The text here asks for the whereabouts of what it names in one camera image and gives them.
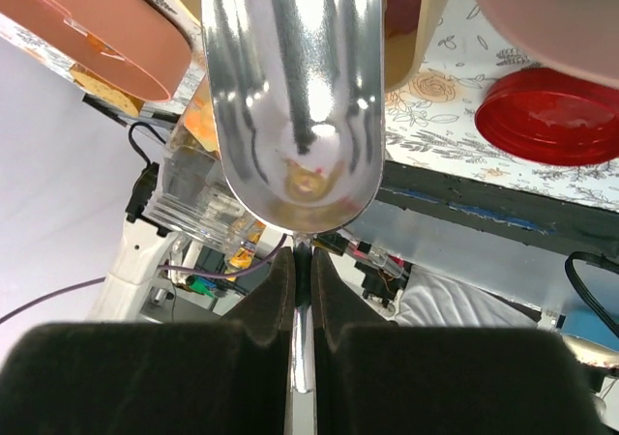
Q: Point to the metal scoop spoon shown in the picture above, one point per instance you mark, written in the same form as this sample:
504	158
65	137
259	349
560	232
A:
297	91

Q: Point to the floral table mat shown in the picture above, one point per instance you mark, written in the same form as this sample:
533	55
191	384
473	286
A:
431	120

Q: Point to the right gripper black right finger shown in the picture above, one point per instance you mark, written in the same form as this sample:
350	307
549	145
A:
375	377

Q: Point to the red jar lid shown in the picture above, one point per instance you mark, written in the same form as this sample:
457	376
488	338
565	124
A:
549	117

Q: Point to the tray of pale jelly candies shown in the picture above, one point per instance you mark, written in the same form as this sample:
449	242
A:
409	28

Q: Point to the tray of star candies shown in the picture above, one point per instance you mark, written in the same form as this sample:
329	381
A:
576	37

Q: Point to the clear glass jar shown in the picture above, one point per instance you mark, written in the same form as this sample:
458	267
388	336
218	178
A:
192	195

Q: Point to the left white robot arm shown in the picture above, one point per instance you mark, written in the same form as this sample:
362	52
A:
135	269

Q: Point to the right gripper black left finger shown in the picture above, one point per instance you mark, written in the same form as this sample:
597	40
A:
228	376

